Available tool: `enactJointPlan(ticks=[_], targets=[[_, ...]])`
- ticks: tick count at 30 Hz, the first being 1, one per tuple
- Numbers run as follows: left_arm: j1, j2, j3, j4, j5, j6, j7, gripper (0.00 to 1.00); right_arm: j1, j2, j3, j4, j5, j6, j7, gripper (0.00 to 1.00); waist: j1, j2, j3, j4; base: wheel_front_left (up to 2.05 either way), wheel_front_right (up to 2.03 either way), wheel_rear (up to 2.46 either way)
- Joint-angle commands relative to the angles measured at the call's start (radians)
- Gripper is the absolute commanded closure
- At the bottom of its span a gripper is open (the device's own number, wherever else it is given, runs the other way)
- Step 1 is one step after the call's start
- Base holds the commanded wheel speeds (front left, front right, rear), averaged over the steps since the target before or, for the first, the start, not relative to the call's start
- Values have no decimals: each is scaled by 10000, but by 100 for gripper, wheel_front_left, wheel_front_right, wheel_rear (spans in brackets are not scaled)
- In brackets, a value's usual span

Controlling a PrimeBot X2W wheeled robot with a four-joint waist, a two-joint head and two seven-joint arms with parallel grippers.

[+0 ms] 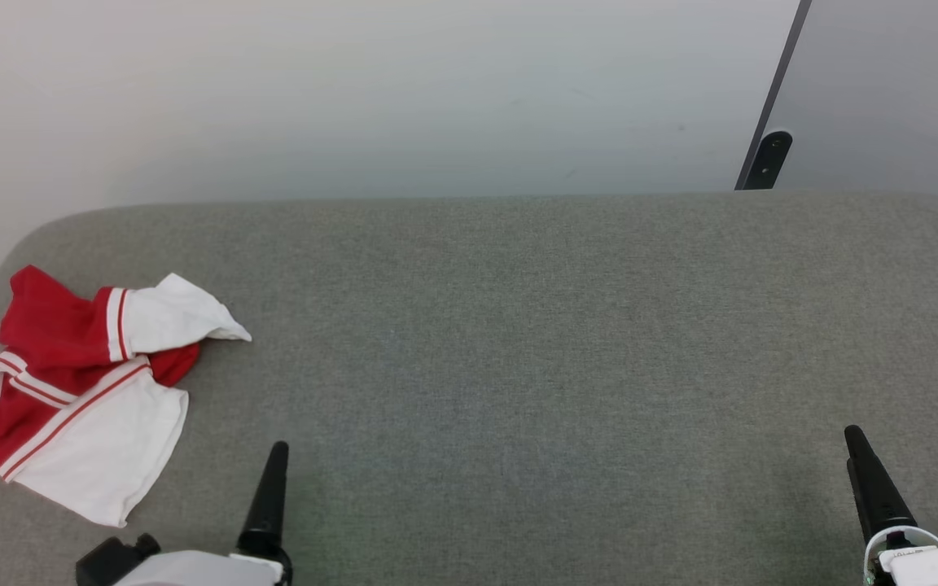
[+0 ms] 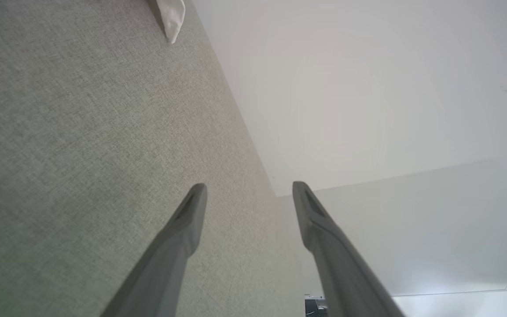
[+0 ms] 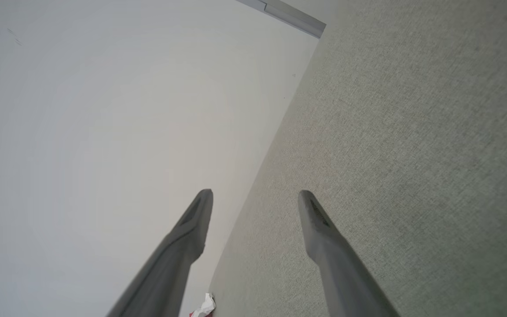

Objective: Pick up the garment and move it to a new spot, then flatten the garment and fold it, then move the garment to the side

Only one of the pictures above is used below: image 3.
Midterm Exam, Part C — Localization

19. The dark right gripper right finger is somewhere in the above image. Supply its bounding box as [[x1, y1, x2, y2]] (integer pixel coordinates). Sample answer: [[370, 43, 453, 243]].
[[298, 190, 402, 317]]

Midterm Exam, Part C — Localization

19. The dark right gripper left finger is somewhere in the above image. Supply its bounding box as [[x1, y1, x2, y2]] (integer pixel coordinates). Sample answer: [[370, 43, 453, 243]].
[[106, 189, 214, 317]]

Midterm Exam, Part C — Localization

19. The red and white jersey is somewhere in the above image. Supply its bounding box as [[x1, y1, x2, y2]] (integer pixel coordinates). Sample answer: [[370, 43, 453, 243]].
[[189, 292, 216, 317]]

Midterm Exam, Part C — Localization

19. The grey-green fabric sofa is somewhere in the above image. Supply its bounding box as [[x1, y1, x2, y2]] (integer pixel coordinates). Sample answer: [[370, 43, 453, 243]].
[[209, 0, 507, 317]]

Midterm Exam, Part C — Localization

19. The grey metal trim rail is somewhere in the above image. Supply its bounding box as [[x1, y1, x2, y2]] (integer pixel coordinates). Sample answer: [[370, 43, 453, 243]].
[[235, 0, 327, 39]]

